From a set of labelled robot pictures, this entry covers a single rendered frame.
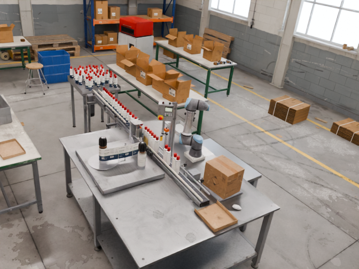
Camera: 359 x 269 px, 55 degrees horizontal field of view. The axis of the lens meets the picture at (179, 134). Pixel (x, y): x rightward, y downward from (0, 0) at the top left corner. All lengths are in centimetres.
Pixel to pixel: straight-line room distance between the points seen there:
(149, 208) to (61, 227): 141
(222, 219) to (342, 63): 587
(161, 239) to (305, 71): 673
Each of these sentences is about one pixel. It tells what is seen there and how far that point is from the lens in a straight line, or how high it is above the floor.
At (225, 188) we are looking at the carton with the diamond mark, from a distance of 332.
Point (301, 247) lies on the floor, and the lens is 446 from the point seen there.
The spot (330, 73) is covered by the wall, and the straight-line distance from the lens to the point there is 857.
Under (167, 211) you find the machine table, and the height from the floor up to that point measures 83.
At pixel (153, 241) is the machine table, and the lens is 293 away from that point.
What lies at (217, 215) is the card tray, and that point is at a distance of 323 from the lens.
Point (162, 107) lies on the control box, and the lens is 363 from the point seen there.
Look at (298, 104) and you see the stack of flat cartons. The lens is 756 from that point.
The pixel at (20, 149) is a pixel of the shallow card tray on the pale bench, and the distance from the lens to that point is 422.
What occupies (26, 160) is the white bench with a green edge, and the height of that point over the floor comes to 79.
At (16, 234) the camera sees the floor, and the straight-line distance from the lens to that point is 434.
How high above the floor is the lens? 293
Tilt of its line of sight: 28 degrees down
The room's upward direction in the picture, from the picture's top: 6 degrees clockwise
